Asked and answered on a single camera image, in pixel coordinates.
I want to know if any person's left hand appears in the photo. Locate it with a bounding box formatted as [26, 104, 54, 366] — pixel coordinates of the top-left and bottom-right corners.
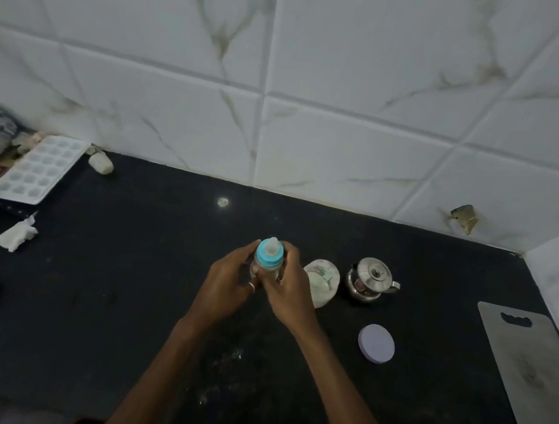
[185, 235, 265, 337]

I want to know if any person's right hand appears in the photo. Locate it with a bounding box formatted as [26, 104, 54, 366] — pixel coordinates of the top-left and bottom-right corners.
[258, 240, 329, 342]

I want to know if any baby bottle with blue collar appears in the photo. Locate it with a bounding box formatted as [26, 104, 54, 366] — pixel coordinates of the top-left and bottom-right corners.
[250, 236, 287, 284]

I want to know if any person's left forearm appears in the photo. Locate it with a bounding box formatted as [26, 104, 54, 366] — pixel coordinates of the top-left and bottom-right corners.
[100, 308, 210, 424]

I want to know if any person's right forearm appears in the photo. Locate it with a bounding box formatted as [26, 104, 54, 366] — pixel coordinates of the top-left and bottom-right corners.
[290, 323, 408, 424]

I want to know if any clear printed bottle cap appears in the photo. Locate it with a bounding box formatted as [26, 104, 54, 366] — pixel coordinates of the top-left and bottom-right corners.
[300, 258, 343, 311]

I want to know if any small steel pot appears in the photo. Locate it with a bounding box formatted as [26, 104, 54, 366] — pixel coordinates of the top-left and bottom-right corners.
[344, 264, 402, 305]

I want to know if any steel pot lid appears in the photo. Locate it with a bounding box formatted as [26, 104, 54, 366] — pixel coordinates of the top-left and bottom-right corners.
[355, 256, 393, 293]

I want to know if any round lavender lid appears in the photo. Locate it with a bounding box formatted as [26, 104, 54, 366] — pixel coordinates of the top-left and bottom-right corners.
[356, 323, 398, 366]

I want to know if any small cream plastic piece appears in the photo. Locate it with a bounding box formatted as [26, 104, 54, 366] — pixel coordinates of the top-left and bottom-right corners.
[87, 146, 116, 177]

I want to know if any white ice cube tray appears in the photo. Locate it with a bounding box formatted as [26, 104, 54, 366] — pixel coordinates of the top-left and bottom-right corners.
[0, 130, 92, 210]

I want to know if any crumpled white paper tissue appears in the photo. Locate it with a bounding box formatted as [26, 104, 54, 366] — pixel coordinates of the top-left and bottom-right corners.
[0, 211, 40, 255]

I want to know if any steel cutting board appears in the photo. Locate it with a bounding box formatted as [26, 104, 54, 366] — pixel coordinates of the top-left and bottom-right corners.
[468, 301, 559, 424]

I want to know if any broken wall hook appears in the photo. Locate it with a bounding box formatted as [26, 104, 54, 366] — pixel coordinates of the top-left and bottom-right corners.
[449, 203, 480, 236]

